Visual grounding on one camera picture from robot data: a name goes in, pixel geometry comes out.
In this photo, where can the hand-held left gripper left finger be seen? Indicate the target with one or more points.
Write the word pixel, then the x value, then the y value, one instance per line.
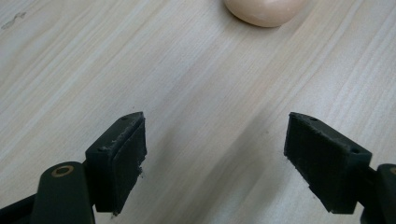
pixel 118 168

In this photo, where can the pale peach round object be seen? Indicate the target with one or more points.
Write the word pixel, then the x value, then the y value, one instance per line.
pixel 264 11

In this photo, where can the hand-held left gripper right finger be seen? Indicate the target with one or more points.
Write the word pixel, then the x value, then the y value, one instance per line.
pixel 327 168

